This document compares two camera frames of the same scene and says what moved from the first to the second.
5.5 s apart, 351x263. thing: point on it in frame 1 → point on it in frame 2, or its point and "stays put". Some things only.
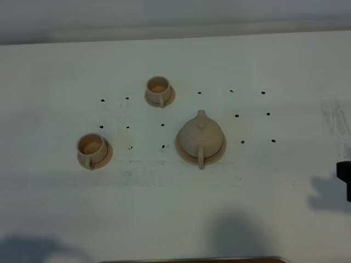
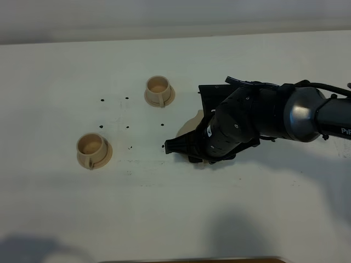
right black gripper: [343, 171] → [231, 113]
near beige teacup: [92, 148] stays put
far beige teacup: [158, 90] stays put
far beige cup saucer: [172, 97] stays put
